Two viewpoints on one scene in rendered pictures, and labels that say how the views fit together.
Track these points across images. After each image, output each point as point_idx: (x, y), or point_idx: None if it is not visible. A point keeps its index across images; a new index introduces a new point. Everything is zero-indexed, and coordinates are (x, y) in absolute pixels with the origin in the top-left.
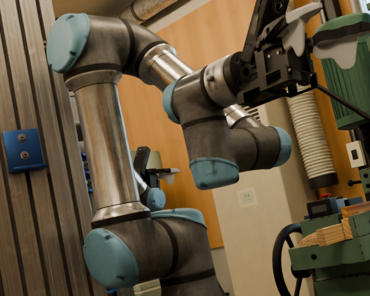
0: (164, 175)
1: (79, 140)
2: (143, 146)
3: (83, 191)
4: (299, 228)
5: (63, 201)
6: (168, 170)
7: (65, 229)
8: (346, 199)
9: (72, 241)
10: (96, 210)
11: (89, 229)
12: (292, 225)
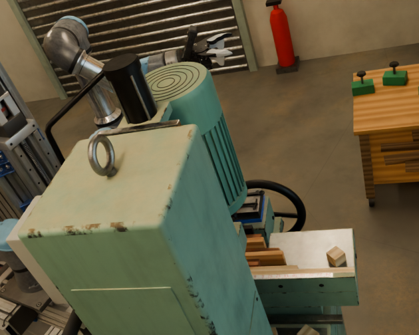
0: (213, 58)
1: None
2: (190, 28)
3: None
4: (259, 187)
5: None
6: (213, 55)
7: None
8: (256, 213)
9: (1, 199)
10: (19, 179)
11: (6, 197)
12: (248, 184)
